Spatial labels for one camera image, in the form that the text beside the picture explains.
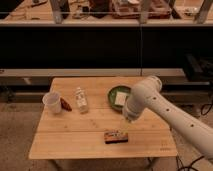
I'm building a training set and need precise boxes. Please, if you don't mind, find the white square block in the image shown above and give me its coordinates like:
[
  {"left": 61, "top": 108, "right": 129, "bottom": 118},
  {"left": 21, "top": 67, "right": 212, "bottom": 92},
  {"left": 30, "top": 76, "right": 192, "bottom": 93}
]
[{"left": 115, "top": 92, "right": 127, "bottom": 106}]

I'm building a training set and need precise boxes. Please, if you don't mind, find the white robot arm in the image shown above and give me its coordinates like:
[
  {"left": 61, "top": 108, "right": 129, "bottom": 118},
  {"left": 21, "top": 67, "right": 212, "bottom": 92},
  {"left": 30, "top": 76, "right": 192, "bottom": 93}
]
[{"left": 122, "top": 76, "right": 213, "bottom": 164}]

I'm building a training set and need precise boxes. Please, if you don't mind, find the clear plastic bottle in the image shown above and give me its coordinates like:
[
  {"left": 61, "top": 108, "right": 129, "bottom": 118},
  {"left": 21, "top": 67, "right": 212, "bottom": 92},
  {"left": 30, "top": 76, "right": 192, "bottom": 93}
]
[{"left": 75, "top": 87, "right": 89, "bottom": 113}]

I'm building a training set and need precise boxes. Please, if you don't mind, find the long workbench shelf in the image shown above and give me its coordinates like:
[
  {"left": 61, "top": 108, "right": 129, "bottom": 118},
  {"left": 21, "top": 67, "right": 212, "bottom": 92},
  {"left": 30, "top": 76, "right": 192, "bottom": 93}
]
[{"left": 0, "top": 0, "right": 213, "bottom": 27}]

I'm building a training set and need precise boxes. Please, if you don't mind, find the green plate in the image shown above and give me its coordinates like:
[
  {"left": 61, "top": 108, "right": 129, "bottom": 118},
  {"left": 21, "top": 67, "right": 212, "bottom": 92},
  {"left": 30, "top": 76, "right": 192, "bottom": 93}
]
[{"left": 108, "top": 85, "right": 131, "bottom": 113}]

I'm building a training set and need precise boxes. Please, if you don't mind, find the wooden folding table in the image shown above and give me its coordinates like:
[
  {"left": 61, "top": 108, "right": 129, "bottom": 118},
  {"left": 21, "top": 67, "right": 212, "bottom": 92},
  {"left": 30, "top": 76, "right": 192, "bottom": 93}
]
[{"left": 29, "top": 77, "right": 177, "bottom": 159}]

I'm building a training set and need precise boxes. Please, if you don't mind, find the white ceramic cup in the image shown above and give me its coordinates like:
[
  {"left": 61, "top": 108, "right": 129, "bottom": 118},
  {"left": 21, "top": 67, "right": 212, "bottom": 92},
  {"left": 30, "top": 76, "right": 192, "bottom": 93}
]
[{"left": 42, "top": 92, "right": 62, "bottom": 114}]

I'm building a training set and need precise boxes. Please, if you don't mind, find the black equipment box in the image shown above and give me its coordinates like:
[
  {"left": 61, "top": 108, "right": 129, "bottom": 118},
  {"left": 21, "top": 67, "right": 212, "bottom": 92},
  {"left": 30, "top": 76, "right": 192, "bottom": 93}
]
[{"left": 183, "top": 54, "right": 213, "bottom": 82}]

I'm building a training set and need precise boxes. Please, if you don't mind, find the orange black box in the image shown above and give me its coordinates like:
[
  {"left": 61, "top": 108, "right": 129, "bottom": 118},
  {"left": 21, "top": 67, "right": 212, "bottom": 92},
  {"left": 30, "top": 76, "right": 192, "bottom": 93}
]
[{"left": 104, "top": 130, "right": 128, "bottom": 144}]

